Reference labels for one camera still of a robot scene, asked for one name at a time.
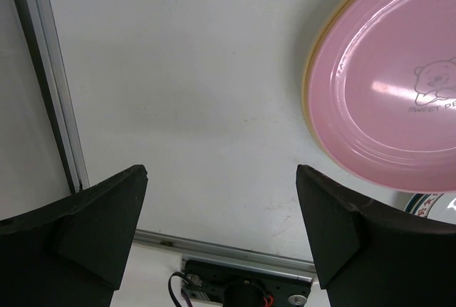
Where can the green rimmed lettered plate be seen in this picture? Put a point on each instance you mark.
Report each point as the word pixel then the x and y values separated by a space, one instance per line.
pixel 438 207

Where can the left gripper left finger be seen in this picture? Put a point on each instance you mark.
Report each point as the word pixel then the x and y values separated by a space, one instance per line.
pixel 73 252

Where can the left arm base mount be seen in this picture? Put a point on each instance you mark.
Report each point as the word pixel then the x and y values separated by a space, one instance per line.
pixel 222 285

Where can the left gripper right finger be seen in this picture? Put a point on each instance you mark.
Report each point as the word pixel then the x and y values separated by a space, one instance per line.
pixel 367 253

